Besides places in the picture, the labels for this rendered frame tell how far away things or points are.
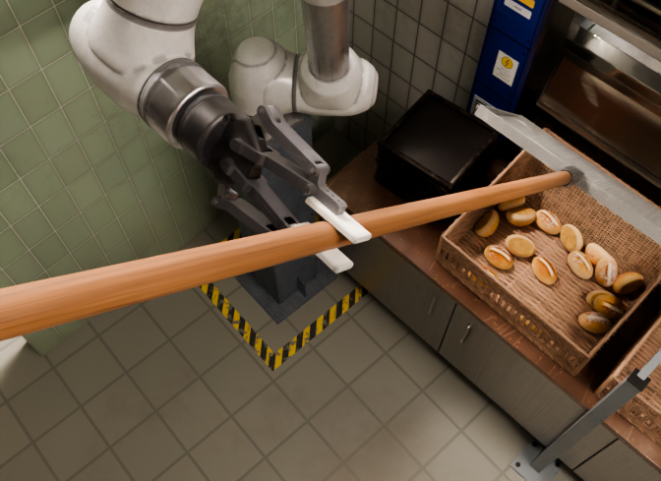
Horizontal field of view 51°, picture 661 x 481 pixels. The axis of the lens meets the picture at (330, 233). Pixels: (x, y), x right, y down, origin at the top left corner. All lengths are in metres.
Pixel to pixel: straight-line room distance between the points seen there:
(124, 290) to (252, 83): 1.38
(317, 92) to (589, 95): 0.83
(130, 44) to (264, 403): 2.03
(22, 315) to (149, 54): 0.43
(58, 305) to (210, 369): 2.31
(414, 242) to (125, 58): 1.62
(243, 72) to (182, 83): 1.05
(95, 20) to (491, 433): 2.19
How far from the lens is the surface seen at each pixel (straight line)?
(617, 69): 2.07
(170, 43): 0.81
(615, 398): 1.95
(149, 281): 0.50
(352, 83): 1.78
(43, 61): 2.02
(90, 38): 0.85
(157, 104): 0.79
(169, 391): 2.75
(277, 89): 1.84
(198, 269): 0.53
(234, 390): 2.71
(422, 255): 2.28
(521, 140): 1.67
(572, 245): 2.34
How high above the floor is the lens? 2.56
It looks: 60 degrees down
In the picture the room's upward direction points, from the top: straight up
